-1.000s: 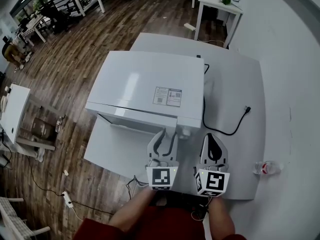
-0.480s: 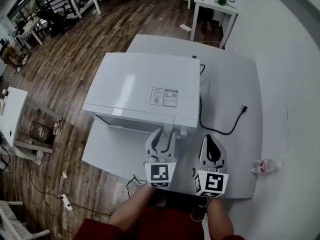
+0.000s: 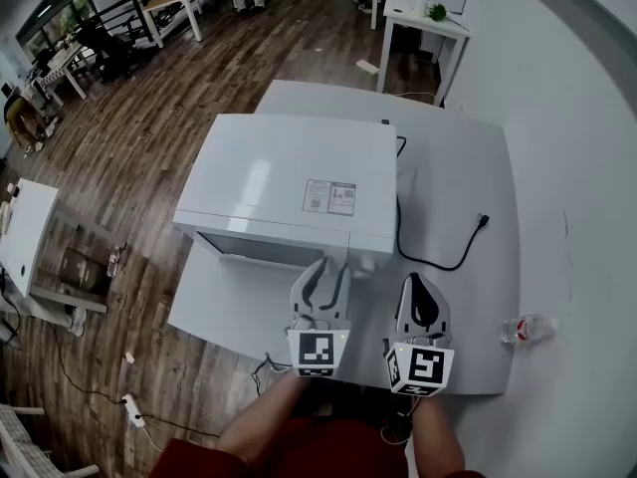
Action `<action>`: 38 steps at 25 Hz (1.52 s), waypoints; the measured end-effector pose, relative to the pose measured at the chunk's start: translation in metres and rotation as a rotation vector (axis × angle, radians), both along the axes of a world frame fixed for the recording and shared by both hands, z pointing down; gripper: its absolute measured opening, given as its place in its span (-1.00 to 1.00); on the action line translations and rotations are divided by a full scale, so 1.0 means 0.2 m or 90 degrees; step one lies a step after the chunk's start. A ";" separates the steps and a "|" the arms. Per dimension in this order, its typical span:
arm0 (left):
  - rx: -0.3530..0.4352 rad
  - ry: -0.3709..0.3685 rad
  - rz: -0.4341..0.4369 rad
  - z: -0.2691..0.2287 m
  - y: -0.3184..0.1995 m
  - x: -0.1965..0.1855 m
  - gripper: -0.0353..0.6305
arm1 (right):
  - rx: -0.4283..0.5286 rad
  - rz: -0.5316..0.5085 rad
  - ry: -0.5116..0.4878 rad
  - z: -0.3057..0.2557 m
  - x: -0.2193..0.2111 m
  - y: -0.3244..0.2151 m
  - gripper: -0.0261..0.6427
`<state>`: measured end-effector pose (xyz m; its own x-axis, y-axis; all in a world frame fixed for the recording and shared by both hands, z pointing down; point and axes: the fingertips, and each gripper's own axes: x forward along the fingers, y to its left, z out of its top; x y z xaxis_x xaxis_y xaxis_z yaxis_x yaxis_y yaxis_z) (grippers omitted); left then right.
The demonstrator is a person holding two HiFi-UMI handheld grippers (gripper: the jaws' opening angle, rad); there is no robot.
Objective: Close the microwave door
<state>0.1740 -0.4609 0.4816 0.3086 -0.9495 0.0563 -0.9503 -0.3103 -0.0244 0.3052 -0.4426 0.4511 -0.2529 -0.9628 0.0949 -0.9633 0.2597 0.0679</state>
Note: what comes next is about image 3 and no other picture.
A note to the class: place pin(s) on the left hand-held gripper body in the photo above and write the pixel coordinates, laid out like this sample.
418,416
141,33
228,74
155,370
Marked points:
318,351

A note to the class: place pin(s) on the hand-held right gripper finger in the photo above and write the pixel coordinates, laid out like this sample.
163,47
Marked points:
430,307
417,302

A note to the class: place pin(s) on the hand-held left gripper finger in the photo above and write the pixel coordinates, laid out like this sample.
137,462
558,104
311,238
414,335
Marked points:
338,287
311,287

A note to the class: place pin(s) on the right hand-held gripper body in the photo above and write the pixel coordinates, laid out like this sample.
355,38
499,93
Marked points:
423,366

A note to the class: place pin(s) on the white microwave door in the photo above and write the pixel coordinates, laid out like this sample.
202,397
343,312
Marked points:
259,249

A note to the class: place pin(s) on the person's right forearm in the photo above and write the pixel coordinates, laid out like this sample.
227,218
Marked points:
438,436

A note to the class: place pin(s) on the person's left forearm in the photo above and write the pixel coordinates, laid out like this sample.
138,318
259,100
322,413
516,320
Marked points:
271,421

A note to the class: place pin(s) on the grey label sticker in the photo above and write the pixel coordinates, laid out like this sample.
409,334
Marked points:
328,196

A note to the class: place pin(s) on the clear plastic water bottle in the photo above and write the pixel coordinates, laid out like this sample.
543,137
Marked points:
527,327

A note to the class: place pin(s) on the person's red clothing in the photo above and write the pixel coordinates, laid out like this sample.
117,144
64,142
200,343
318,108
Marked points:
318,453

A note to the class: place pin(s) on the white square table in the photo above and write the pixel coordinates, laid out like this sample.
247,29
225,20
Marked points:
458,177

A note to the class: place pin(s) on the white power strip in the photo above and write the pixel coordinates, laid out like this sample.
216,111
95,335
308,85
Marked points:
133,410

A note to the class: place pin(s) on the small plastic bottle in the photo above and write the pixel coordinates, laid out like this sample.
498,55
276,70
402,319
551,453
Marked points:
113,262

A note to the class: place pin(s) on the white flat object on floor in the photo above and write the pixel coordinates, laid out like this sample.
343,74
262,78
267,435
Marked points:
367,67

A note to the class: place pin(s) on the brown cardboard box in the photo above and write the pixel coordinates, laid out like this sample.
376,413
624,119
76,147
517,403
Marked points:
84,269

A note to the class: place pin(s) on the white shoes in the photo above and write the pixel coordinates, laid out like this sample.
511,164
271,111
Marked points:
78,322

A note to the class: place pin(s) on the white table with legs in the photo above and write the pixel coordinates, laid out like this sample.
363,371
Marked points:
423,20

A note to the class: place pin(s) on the small green plant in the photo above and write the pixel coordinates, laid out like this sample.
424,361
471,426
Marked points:
438,12

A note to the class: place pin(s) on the white woven chair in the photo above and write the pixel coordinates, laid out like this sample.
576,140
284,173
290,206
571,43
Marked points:
22,446

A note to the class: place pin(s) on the black office chair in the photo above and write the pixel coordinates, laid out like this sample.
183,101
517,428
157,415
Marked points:
107,50

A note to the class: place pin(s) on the white patterned desk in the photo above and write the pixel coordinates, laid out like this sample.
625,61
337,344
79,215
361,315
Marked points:
62,63

